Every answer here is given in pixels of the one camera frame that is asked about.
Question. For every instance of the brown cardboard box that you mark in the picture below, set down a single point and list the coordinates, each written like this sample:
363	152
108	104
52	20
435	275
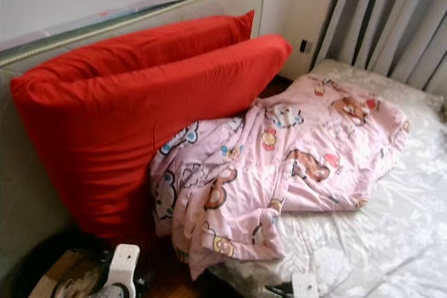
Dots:
57	270

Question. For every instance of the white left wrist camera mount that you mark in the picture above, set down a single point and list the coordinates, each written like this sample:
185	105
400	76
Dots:
124	263

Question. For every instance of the grey pleated curtain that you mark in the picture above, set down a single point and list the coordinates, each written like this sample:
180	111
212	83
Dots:
384	19

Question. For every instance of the bed with beige floral sheet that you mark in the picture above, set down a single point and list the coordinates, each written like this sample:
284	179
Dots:
377	242

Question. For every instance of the large red cushion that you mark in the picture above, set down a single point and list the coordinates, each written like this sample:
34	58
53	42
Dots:
126	130
160	41

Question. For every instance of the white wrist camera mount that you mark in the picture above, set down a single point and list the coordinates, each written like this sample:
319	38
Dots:
305	286
124	263

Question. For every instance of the black wall socket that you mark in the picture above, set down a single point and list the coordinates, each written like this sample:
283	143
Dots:
304	46

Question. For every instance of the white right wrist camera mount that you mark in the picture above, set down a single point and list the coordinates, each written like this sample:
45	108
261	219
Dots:
305	286

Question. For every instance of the pink cartoon print blanket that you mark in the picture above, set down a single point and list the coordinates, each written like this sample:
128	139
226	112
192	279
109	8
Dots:
279	158

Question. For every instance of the black round waste bin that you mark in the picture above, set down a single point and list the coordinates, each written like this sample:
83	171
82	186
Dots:
22	270

